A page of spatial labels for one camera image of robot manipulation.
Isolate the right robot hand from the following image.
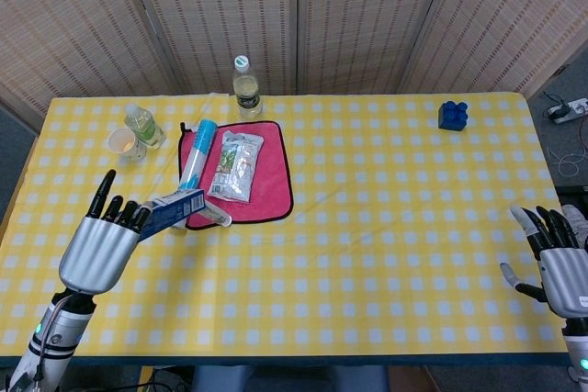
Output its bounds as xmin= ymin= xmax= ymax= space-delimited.
xmin=499 ymin=206 xmax=588 ymax=319

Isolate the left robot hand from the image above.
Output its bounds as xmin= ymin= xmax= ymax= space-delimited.
xmin=58 ymin=169 xmax=153 ymax=296

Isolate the blue toothpaste box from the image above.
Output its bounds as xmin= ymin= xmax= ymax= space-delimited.
xmin=137 ymin=187 xmax=207 ymax=242

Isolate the pink cloth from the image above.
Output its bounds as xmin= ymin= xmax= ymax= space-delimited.
xmin=177 ymin=119 xmax=295 ymax=231

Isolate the white paper cup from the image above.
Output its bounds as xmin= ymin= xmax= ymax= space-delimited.
xmin=107 ymin=128 xmax=145 ymax=165

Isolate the lying clear plastic bottle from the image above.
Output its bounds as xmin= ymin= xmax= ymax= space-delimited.
xmin=123 ymin=104 xmax=167 ymax=151

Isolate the blue and white cylinder tube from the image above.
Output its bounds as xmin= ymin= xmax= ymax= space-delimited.
xmin=177 ymin=118 xmax=219 ymax=191

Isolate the clear snack bag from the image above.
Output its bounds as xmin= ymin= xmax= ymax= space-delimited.
xmin=207 ymin=129 xmax=266 ymax=203

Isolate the white power strip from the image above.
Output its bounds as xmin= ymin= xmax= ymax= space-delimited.
xmin=546 ymin=97 xmax=588 ymax=125

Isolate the blue toy building block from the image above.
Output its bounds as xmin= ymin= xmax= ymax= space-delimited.
xmin=436 ymin=100 xmax=471 ymax=132

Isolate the yellow checkered tablecloth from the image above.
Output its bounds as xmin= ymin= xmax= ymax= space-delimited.
xmin=0 ymin=91 xmax=582 ymax=358

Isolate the upright bottle with white cap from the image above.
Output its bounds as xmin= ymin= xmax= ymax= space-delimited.
xmin=232 ymin=55 xmax=264 ymax=119

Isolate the blue chair seat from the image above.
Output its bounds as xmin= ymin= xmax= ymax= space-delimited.
xmin=190 ymin=364 xmax=390 ymax=392

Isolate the woven folding screen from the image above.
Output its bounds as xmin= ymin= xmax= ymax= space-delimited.
xmin=0 ymin=0 xmax=588 ymax=134

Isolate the white cable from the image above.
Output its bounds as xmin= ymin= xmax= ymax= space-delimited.
xmin=548 ymin=146 xmax=588 ymax=178

